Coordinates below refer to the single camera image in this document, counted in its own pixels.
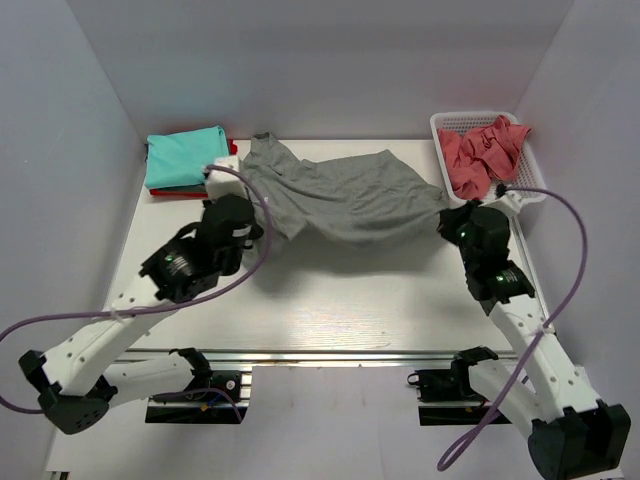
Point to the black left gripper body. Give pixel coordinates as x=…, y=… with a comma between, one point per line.
x=255, y=230

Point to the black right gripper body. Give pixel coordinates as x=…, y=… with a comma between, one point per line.
x=456, y=228

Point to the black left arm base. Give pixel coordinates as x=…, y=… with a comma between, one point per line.
x=213, y=396

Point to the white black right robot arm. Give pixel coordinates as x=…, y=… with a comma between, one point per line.
x=570, y=430

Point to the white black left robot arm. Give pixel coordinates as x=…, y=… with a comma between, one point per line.
x=80, y=380

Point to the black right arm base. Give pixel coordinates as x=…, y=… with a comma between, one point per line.
x=441, y=402

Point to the folded red t-shirt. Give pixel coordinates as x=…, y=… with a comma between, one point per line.
x=170, y=192

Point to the crumpled pink t-shirt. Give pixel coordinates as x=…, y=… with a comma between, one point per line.
x=481, y=155

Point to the folded teal t-shirt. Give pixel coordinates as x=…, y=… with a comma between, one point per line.
x=208, y=135

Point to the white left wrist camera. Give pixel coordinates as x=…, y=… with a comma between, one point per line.
x=220, y=183

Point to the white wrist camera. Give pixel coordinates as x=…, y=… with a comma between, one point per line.
x=220, y=183
x=509, y=202

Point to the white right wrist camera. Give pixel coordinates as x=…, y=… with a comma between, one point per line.
x=509, y=202

